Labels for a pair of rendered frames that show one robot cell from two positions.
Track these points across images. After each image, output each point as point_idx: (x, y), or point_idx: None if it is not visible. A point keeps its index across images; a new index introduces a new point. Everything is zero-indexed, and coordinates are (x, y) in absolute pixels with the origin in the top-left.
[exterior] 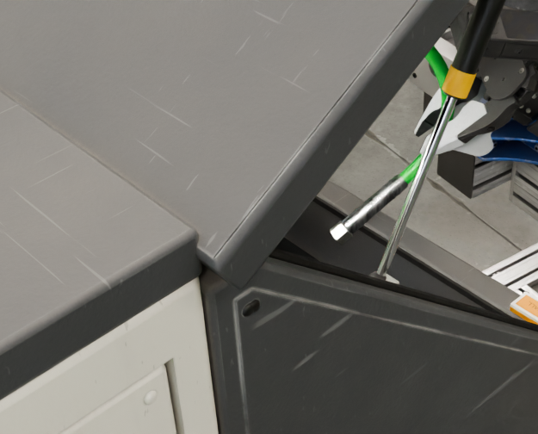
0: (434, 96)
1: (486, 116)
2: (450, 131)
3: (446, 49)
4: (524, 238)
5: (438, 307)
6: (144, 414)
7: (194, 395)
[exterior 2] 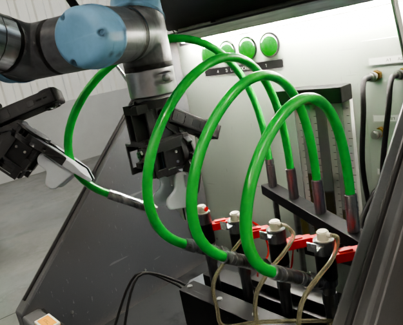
0: (73, 161)
1: (58, 146)
2: (76, 158)
3: None
4: None
5: (123, 113)
6: None
7: None
